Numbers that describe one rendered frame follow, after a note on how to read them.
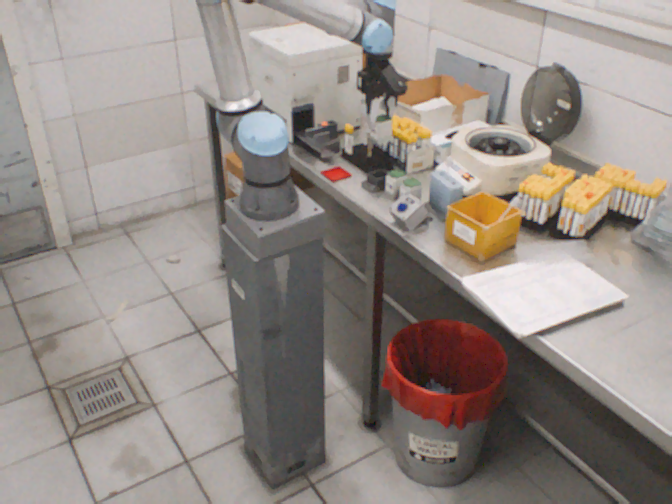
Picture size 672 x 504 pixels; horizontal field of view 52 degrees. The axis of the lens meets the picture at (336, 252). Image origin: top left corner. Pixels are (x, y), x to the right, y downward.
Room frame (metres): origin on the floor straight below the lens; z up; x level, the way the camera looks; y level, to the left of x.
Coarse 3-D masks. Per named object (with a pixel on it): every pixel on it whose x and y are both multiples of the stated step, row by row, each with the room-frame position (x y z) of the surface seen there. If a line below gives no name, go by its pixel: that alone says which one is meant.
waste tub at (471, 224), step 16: (480, 192) 1.57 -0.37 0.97; (448, 208) 1.49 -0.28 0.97; (464, 208) 1.53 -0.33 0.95; (480, 208) 1.57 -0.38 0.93; (496, 208) 1.53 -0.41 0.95; (512, 208) 1.49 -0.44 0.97; (448, 224) 1.49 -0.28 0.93; (464, 224) 1.44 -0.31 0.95; (480, 224) 1.41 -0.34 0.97; (496, 224) 1.41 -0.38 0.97; (512, 224) 1.45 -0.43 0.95; (448, 240) 1.48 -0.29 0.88; (464, 240) 1.44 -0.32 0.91; (480, 240) 1.40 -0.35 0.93; (496, 240) 1.42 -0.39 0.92; (512, 240) 1.46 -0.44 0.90; (480, 256) 1.40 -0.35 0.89
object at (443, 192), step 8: (432, 176) 1.67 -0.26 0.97; (440, 176) 1.65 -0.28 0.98; (448, 176) 1.65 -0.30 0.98; (432, 184) 1.67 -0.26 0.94; (440, 184) 1.63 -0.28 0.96; (448, 184) 1.61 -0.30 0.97; (456, 184) 1.61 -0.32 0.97; (432, 192) 1.66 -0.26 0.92; (440, 192) 1.63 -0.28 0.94; (448, 192) 1.60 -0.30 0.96; (456, 192) 1.60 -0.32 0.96; (432, 200) 1.66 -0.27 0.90; (440, 200) 1.63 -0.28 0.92; (448, 200) 1.59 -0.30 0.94; (456, 200) 1.60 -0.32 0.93; (432, 208) 1.64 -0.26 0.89; (440, 208) 1.62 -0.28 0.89; (440, 216) 1.60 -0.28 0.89
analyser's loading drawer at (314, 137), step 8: (296, 128) 2.12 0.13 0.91; (304, 128) 2.12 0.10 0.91; (320, 128) 2.05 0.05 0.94; (304, 136) 2.05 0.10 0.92; (312, 136) 2.04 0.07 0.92; (320, 136) 2.00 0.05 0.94; (328, 136) 2.01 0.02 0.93; (312, 144) 1.99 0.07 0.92; (320, 144) 1.99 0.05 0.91; (328, 144) 1.95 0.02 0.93; (336, 144) 1.97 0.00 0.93; (320, 152) 1.95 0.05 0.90; (328, 152) 1.95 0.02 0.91; (336, 152) 1.97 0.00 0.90
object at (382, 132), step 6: (390, 120) 1.78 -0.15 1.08; (378, 126) 1.76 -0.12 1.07; (384, 126) 1.77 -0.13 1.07; (390, 126) 1.79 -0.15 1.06; (372, 132) 1.79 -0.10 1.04; (378, 132) 1.76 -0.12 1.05; (384, 132) 1.77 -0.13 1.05; (390, 132) 1.79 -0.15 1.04; (372, 138) 1.79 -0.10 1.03; (378, 138) 1.76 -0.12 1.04; (384, 138) 1.77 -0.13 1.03; (390, 138) 1.79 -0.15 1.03
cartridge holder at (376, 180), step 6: (372, 174) 1.81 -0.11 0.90; (378, 174) 1.82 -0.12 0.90; (384, 174) 1.81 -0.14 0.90; (366, 180) 1.80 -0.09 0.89; (372, 180) 1.78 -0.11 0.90; (378, 180) 1.76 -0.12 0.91; (384, 180) 1.77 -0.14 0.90; (366, 186) 1.77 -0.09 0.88; (372, 186) 1.76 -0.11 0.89; (378, 186) 1.76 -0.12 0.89; (384, 186) 1.77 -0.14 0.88
